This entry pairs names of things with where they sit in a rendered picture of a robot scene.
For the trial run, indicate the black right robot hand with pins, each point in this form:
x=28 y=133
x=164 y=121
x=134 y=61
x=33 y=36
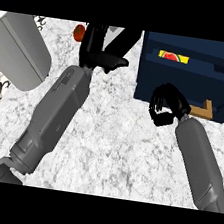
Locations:
x=174 y=101

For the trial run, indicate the dark blue drawer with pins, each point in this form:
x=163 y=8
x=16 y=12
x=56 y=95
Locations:
x=175 y=82

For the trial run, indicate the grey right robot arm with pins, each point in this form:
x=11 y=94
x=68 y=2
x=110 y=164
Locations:
x=198 y=156

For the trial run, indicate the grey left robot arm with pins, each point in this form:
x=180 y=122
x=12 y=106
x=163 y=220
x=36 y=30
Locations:
x=55 y=109

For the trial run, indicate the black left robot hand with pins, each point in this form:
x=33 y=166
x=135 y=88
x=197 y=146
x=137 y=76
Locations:
x=92 y=54

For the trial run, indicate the grey appliance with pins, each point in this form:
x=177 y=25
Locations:
x=18 y=50

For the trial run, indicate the yellow and red box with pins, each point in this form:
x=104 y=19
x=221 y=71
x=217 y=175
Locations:
x=173 y=56

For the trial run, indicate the red tomato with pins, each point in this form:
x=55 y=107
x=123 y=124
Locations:
x=79 y=33

